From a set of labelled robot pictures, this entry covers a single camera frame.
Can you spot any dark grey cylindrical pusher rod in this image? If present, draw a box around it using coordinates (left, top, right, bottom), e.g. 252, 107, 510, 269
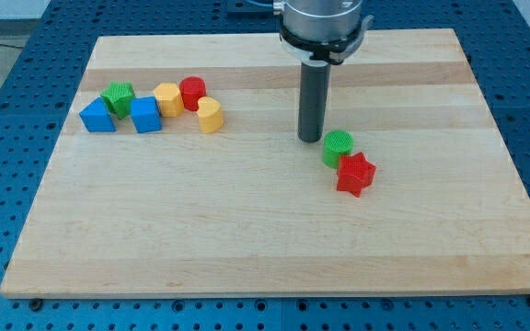
298, 63, 330, 143

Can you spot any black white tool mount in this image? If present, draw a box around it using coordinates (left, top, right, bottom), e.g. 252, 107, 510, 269
280, 15, 374, 65

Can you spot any green cylinder block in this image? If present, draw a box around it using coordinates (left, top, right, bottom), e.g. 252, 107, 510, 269
322, 131, 353, 169

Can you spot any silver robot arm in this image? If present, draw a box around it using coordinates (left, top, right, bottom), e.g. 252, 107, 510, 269
272, 0, 374, 143

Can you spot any red star block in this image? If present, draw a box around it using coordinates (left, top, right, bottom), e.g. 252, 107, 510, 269
336, 152, 376, 198

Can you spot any green star block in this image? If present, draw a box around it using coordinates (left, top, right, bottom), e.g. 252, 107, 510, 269
100, 82, 135, 120

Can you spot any yellow crescent block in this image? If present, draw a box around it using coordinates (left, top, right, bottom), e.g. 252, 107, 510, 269
197, 97, 225, 133

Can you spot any red cylinder block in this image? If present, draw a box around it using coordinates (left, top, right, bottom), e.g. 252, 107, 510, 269
179, 76, 207, 111

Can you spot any yellow hexagon block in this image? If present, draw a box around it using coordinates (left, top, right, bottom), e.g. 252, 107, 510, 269
153, 83, 184, 118

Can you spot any wooden board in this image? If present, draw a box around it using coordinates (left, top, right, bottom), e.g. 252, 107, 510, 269
0, 29, 530, 299

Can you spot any blue cube block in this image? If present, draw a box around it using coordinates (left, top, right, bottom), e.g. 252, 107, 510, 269
131, 97, 162, 133

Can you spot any blue triangle block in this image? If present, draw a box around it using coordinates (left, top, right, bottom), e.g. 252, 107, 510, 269
78, 97, 116, 132

